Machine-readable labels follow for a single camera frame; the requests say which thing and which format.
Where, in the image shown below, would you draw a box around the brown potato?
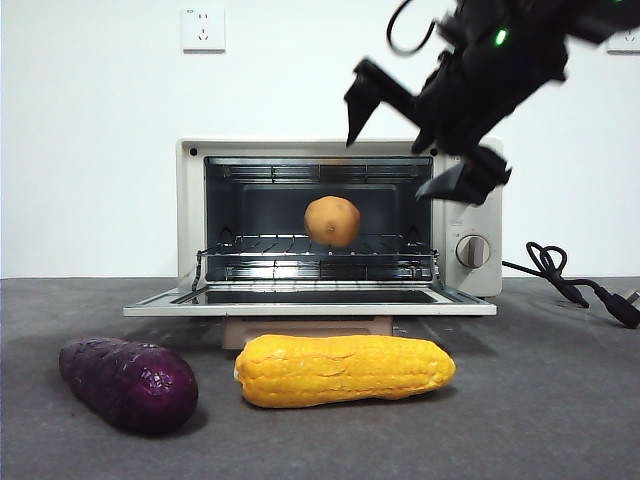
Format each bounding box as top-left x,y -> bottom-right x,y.
303,195 -> 362,247

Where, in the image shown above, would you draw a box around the white Toshiba toaster oven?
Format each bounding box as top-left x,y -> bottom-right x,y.
123,138 -> 504,351

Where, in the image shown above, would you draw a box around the glass-windowed oven door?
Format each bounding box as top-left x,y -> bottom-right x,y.
123,287 -> 499,319

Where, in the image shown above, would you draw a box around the beige oven door handle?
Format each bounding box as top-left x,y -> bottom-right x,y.
222,316 -> 394,351

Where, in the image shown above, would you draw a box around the beige round oven knob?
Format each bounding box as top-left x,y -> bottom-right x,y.
455,234 -> 493,269

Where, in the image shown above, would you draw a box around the purple sweet potato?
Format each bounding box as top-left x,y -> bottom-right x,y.
58,337 -> 200,435

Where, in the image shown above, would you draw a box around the black power plug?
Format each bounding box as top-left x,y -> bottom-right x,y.
593,287 -> 640,330

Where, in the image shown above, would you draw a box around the yellow corn cob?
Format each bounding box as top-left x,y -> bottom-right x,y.
233,333 -> 457,409

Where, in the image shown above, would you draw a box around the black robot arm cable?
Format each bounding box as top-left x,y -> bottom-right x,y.
386,0 -> 454,55

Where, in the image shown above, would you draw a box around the black oven power cable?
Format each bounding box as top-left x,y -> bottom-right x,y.
501,241 -> 604,309

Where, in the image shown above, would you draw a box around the white wall socket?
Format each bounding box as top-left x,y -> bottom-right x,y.
606,29 -> 640,56
181,7 -> 226,55

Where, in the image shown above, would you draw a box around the metal wire oven rack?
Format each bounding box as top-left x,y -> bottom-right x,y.
192,233 -> 441,274

